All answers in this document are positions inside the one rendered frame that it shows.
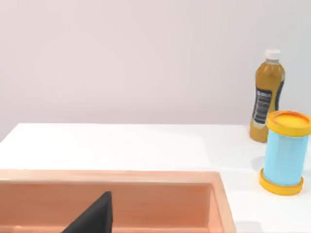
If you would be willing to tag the shallow salmon-coloured box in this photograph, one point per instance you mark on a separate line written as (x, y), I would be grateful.
(170, 206)

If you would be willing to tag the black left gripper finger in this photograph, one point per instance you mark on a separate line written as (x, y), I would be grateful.
(97, 214)

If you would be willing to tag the light blue and yellow can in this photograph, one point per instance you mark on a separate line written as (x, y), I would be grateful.
(284, 155)

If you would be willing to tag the amber bottle with white cap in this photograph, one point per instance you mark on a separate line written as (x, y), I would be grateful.
(266, 97)

